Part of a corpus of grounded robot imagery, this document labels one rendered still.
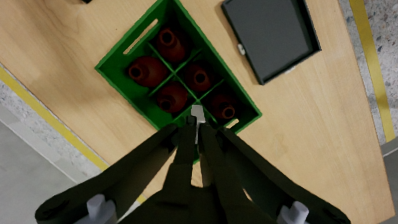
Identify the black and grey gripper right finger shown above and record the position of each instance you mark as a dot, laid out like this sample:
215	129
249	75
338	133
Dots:
276	194

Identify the green bottle crate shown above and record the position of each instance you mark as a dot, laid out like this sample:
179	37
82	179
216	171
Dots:
145	103

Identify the dark grey tray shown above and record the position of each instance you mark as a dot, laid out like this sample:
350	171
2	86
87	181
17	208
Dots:
276	35

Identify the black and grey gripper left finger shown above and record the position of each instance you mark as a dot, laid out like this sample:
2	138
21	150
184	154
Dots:
106	197

